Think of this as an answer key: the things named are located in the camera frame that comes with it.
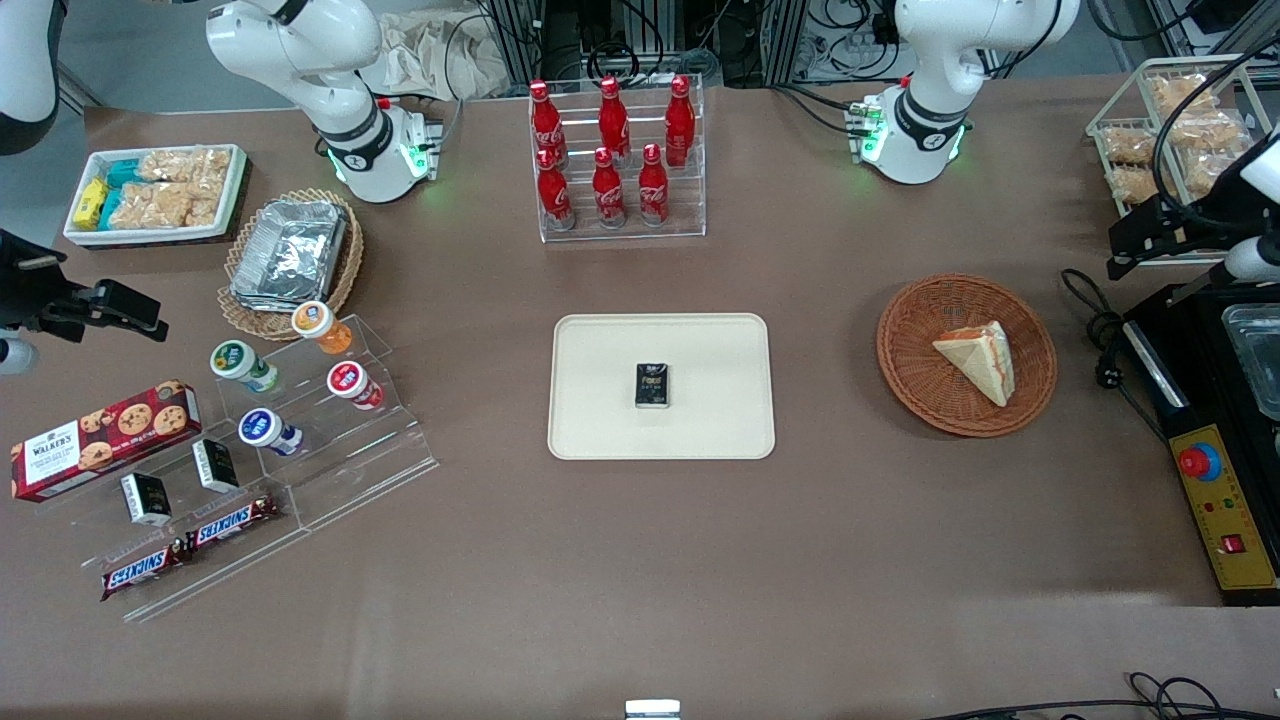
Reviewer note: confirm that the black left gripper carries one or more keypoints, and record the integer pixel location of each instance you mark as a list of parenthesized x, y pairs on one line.
[(1178, 222)]

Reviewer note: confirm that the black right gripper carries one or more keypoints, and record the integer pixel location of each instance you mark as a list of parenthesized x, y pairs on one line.
[(22, 287)]

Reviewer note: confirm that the triangle sandwich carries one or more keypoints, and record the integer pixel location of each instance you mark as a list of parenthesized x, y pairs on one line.
[(980, 358)]

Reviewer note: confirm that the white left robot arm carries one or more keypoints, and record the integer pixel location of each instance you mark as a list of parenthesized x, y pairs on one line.
[(935, 100)]

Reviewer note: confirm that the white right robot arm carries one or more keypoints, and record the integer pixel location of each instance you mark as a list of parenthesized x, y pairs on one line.
[(340, 90)]

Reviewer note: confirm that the white rectangular snack tray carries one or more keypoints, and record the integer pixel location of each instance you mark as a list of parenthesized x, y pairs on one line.
[(236, 190)]

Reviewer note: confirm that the silver foil tray stack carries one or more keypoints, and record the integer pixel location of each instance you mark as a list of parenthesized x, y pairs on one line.
[(290, 250)]

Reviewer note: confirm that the light oval wicker basket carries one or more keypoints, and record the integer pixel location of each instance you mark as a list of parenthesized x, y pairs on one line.
[(345, 270)]

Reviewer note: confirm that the brown round wicker basket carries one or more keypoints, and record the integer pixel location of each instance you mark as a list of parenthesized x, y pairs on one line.
[(915, 380)]

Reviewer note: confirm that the cream plastic tray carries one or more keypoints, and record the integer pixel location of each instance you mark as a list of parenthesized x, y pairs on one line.
[(600, 400)]

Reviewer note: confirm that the clear bagged cracker pack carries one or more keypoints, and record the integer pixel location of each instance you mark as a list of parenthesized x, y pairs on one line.
[(1185, 95), (1205, 172), (1210, 132), (1128, 145), (1132, 185)]

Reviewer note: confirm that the teal snack pack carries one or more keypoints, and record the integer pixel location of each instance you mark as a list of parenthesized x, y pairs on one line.
[(111, 208), (122, 173)]

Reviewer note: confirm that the clear rice cracker pack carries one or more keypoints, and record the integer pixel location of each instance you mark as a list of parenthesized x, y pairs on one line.
[(185, 165), (205, 203), (148, 206)]

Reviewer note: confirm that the yellow snack pack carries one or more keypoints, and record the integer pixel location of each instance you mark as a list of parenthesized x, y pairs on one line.
[(89, 205)]

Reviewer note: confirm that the green lid yoghurt cup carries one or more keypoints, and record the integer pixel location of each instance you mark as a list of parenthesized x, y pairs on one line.
[(238, 362)]

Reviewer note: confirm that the red Walkers cookie box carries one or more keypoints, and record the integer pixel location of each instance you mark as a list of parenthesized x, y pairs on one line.
[(100, 440)]

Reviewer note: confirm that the clear plastic container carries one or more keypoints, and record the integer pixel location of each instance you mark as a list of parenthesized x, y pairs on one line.
[(1255, 360)]

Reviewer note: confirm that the small black white box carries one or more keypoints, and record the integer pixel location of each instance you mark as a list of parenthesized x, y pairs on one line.
[(215, 465), (147, 498)]

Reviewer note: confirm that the blue lid yoghurt cup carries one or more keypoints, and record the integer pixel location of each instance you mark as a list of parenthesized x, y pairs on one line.
[(262, 430)]

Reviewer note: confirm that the orange lid yoghurt cup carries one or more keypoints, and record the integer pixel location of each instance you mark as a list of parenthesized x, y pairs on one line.
[(318, 325)]

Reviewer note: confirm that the red lid yoghurt cup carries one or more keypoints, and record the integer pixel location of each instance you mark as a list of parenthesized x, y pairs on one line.
[(350, 382)]

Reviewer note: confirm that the Snickers chocolate bar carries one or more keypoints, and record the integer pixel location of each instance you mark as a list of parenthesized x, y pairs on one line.
[(140, 572), (230, 523)]

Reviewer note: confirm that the clear acrylic stepped stand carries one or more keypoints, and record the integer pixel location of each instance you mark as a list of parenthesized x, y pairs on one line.
[(350, 460)]

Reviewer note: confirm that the black machine yellow panel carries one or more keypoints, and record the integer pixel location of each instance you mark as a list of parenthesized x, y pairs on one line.
[(1225, 510)]

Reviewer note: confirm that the crumpled beige paper bag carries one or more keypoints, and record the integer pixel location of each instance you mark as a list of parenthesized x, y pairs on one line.
[(430, 55)]

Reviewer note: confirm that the red cola bottle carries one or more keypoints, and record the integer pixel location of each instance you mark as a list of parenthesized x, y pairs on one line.
[(612, 118), (653, 192), (608, 195), (555, 198), (545, 125), (680, 122)]

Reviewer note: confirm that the clear acrylic bottle rack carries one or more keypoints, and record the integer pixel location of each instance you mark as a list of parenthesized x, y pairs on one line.
[(690, 205)]

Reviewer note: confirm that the small black box gold print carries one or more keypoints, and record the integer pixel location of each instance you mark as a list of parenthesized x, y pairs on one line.
[(653, 386)]

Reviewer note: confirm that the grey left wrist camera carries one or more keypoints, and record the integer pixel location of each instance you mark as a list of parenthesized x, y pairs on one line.
[(1255, 262)]

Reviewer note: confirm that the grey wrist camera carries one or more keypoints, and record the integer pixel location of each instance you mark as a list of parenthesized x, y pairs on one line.
[(14, 356), (1255, 262)]

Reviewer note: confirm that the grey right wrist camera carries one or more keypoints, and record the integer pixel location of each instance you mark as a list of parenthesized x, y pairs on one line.
[(14, 356)]

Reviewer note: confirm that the aluminium frame rack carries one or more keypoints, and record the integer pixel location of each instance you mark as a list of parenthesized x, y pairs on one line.
[(560, 40)]

